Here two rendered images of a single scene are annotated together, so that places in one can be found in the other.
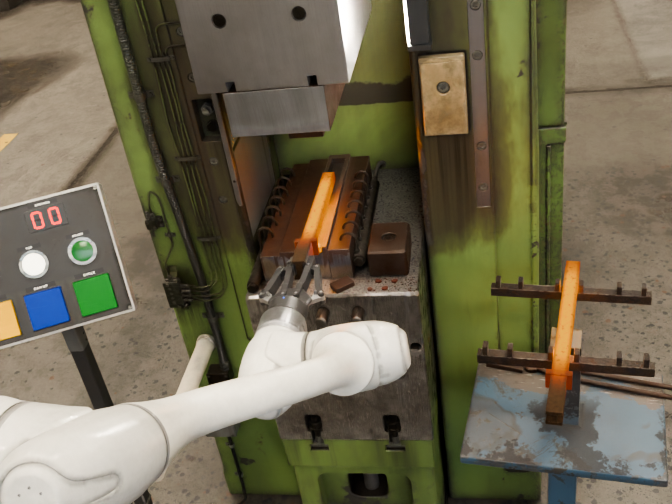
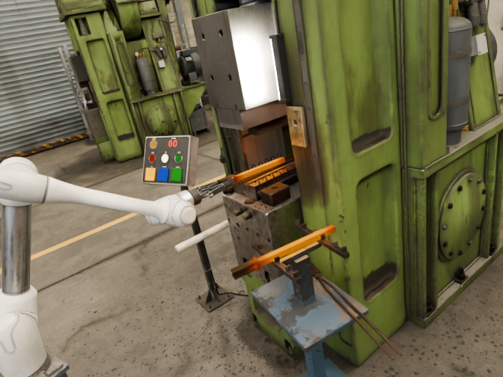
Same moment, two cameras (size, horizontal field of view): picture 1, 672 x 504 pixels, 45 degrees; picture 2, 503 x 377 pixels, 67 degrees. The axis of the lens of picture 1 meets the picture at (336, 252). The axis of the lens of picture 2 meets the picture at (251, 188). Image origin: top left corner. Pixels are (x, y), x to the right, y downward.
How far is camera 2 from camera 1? 124 cm
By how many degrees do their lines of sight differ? 40
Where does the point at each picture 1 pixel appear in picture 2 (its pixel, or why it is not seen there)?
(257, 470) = not seen: hidden behind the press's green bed
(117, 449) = (15, 179)
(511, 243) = (331, 212)
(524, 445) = (275, 301)
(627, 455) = (304, 329)
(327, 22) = (236, 82)
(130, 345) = not seen: hidden behind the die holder
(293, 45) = (230, 90)
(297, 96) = (233, 113)
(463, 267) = (314, 217)
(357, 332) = (171, 200)
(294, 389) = (122, 204)
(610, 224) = not seen: outside the picture
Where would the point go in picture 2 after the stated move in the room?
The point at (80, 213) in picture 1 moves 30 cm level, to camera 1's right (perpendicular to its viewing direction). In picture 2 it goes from (182, 144) to (219, 147)
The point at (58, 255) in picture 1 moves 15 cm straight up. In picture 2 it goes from (171, 157) to (165, 132)
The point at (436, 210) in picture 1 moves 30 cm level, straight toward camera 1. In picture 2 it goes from (302, 184) to (254, 211)
